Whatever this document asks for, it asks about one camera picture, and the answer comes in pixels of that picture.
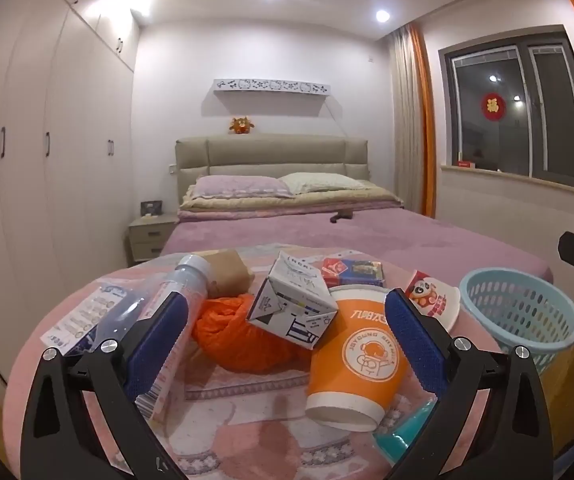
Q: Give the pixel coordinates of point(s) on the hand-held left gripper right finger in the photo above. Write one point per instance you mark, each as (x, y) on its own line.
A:
(409, 340)

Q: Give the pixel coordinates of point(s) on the grey nightstand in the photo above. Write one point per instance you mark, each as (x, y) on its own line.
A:
(149, 240)

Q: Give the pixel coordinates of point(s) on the beige padded headboard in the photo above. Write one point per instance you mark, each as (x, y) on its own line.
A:
(277, 157)

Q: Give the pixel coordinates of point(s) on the orange plastic bag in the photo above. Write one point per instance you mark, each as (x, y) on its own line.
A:
(227, 332)

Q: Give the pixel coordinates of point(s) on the small red box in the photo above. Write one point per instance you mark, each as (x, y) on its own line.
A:
(466, 163)

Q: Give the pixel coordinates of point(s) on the brown paper packet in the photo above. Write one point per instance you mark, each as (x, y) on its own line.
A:
(227, 270)

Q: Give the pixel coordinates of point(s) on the white wardrobe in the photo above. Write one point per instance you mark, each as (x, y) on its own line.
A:
(57, 160)

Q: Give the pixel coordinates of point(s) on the dark framed window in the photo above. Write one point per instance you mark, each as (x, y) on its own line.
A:
(542, 110)

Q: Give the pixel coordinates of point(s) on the purple pillow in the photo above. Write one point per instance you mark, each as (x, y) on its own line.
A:
(242, 186)

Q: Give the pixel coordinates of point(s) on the small picture frame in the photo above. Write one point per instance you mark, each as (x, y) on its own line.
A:
(151, 208)

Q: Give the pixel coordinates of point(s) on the small black object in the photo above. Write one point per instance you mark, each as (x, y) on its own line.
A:
(342, 217)

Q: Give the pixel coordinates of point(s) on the beige and orange curtain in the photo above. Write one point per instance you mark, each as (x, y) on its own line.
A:
(412, 120)

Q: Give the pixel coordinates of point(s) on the light blue plastic basket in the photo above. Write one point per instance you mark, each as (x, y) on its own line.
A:
(517, 327)

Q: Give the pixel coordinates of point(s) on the bed with purple cover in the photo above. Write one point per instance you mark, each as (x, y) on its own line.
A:
(417, 240)

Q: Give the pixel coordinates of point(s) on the orange paper cup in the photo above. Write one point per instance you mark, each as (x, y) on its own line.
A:
(362, 360)

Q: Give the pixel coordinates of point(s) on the red and blue card box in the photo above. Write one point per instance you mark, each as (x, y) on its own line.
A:
(352, 270)

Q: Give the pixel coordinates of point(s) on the orange plush toy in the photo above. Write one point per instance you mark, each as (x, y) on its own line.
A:
(239, 126)

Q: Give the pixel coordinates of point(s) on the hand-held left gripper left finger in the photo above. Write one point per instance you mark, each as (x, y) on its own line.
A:
(154, 340)

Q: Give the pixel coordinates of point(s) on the teal plastic packet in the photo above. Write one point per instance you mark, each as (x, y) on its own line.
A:
(397, 440)

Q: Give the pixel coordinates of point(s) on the pale green pillow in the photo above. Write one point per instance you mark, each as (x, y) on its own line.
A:
(324, 181)

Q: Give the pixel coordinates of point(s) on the white printed carton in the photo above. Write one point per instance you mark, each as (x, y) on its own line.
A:
(292, 300)

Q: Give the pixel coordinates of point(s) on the red panda paper cup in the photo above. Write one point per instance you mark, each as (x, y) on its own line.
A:
(432, 300)

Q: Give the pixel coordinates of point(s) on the clear plastic bottle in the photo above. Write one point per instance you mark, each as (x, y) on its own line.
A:
(187, 280)

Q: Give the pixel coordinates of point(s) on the round ceiling light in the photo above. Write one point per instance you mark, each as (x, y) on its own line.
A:
(382, 16)

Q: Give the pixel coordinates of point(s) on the round red window sticker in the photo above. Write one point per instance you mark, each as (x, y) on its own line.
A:
(492, 106)

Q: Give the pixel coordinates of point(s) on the folded beige quilt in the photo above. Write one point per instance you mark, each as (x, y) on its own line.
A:
(287, 202)

